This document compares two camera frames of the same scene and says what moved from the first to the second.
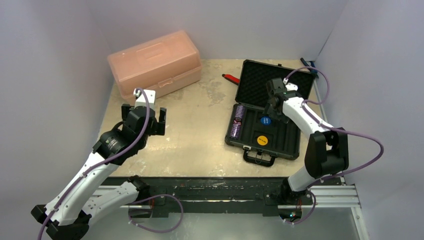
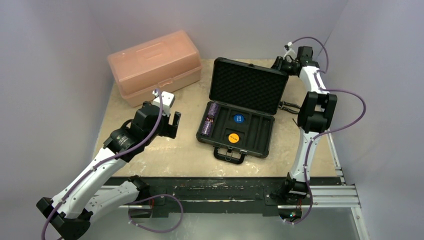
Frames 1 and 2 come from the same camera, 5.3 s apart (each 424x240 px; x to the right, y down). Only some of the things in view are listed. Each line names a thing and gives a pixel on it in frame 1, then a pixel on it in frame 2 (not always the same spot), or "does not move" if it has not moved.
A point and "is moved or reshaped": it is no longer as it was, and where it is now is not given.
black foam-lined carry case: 249,128 is moved or reshaped
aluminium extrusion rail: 338,197 does not move
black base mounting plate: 218,194 does not move
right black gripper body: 274,100 → 279,64
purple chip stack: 235,130 → 206,128
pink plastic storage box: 166,64 does not move
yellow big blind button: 262,140 → 233,138
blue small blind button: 265,120 → 238,118
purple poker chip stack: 239,111 → 212,110
